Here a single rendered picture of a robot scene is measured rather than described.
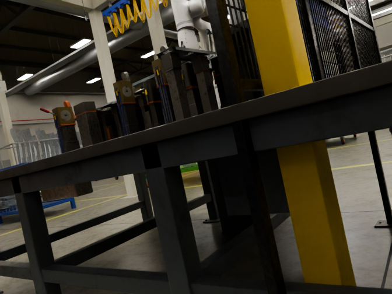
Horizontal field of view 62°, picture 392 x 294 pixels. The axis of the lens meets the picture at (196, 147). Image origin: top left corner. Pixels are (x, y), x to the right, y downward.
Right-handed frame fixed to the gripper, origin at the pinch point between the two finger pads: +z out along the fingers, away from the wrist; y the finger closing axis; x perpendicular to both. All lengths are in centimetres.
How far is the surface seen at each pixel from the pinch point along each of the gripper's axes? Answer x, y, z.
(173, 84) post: 16.0, 35.2, 16.4
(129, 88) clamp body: -37.6, 11.1, 2.8
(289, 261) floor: 21, -12, 103
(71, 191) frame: -63, 42, 50
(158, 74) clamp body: -4.5, 20.8, 5.5
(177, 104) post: 15.9, 35.2, 23.8
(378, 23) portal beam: -92, -1141, -229
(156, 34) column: -554, -573, -302
